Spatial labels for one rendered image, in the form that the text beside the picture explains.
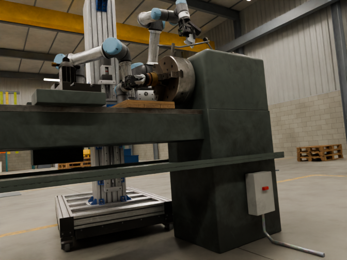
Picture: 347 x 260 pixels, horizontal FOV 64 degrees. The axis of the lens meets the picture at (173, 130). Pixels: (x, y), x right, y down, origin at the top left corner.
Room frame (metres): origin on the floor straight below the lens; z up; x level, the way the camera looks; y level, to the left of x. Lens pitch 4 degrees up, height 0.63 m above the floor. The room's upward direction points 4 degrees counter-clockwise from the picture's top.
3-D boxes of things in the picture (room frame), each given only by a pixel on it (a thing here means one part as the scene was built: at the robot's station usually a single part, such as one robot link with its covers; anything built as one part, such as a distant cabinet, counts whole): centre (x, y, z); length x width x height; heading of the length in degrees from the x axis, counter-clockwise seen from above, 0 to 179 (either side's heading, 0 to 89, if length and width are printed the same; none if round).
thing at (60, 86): (1.45, 0.53, 0.95); 0.43 x 0.18 x 0.04; 34
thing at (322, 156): (8.66, -4.46, 0.22); 1.25 x 0.86 x 0.44; 126
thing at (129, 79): (1.75, 0.25, 1.08); 0.12 x 0.09 x 0.08; 34
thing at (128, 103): (1.65, 0.21, 0.89); 0.36 x 0.30 x 0.04; 34
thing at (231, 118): (2.04, -0.33, 0.43); 0.60 x 0.48 x 0.86; 124
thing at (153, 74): (1.71, 0.11, 1.08); 0.09 x 0.09 x 0.09; 36
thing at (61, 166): (10.73, 3.77, 0.36); 1.26 x 0.86 x 0.73; 134
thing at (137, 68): (2.35, 0.27, 1.33); 0.13 x 0.12 x 0.14; 116
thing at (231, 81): (2.05, -0.33, 1.06); 0.59 x 0.48 x 0.39; 124
